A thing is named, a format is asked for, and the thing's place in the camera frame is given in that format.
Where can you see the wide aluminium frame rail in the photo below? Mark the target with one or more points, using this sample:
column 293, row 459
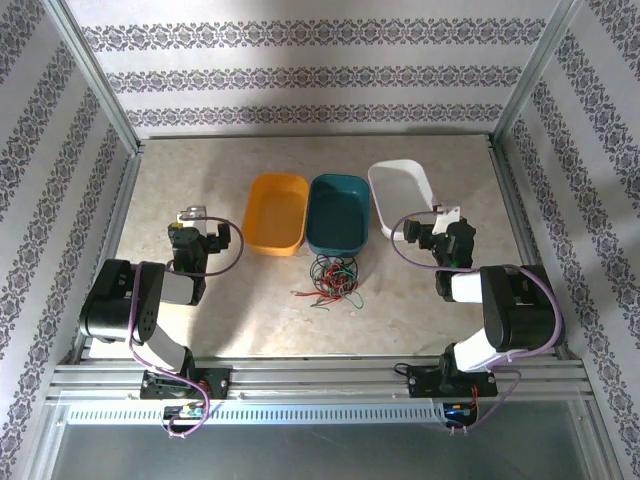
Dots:
column 320, row 380

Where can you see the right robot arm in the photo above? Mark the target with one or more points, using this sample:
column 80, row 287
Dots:
column 515, row 310

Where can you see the orange plastic bin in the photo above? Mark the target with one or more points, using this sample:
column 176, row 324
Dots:
column 272, row 215

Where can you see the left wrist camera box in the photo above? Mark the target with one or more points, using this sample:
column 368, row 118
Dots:
column 192, row 214

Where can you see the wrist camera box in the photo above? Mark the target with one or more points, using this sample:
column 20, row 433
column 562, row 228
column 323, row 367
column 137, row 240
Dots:
column 192, row 214
column 447, row 215

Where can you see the teal plastic bin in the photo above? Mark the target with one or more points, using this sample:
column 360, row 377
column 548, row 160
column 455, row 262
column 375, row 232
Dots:
column 337, row 215

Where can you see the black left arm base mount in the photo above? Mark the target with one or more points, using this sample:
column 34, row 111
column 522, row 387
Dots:
column 217, row 382

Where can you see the aluminium frame post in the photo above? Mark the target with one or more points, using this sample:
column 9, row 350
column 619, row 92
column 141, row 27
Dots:
column 535, row 75
column 98, row 75

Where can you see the small circuit board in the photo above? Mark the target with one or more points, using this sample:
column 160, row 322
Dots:
column 457, row 411
column 187, row 411

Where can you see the white plastic bin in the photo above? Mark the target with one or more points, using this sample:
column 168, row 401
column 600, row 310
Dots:
column 400, row 190

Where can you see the grey metal panel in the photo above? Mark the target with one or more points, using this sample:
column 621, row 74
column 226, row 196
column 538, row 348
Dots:
column 320, row 450

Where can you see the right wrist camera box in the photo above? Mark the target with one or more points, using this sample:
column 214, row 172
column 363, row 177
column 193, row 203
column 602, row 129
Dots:
column 447, row 215

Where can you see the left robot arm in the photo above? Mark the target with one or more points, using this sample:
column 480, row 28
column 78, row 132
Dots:
column 115, row 300

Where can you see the thin aluminium cross rail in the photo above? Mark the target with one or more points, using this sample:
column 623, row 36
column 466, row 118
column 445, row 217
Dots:
column 315, row 136

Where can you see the aluminium side rail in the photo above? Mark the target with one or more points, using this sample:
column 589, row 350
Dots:
column 500, row 160
column 120, row 205

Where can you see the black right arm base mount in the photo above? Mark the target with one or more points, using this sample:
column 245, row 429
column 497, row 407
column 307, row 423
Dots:
column 425, row 382

